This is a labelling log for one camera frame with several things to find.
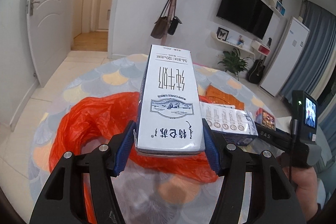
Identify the brown hanging handbag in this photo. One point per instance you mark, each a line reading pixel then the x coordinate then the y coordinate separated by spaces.
pixel 161 23

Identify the person right hand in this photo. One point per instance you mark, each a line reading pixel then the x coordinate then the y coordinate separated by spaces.
pixel 307 190

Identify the gripper mounted camera screen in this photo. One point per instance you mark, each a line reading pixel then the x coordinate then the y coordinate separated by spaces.
pixel 310 115

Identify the red white wall box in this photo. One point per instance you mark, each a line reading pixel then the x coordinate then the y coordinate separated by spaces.
pixel 260 48

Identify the black hanging bag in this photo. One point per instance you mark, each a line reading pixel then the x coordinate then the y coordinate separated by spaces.
pixel 175 21

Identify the white room door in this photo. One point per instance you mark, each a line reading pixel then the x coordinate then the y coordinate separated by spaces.
pixel 49 24

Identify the white wavy lower shelf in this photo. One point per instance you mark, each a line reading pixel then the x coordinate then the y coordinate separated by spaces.
pixel 214 36

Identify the blue window curtain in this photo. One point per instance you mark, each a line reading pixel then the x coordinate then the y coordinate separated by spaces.
pixel 316 52

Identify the black acoustic guitar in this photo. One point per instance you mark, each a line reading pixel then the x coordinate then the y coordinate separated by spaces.
pixel 255 74

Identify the black wall television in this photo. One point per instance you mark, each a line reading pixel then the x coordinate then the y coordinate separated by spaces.
pixel 253 16

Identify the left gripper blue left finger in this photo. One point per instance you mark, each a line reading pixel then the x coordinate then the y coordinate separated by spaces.
pixel 125 142

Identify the blue red snack box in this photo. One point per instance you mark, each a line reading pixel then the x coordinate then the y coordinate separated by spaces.
pixel 264 119

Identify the orange snack bag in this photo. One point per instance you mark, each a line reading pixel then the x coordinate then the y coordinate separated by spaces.
pixel 217 96

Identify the butterfly picture frame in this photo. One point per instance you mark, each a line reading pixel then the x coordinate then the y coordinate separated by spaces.
pixel 222 34

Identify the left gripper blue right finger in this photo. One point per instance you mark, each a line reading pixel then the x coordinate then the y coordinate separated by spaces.
pixel 211 150

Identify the orange plastic bag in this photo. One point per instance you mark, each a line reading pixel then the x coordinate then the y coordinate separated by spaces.
pixel 92 118

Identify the white tall refrigerator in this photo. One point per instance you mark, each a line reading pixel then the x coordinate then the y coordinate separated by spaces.
pixel 285 58

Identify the green potted plant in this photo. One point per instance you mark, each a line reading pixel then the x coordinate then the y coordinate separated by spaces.
pixel 233 63

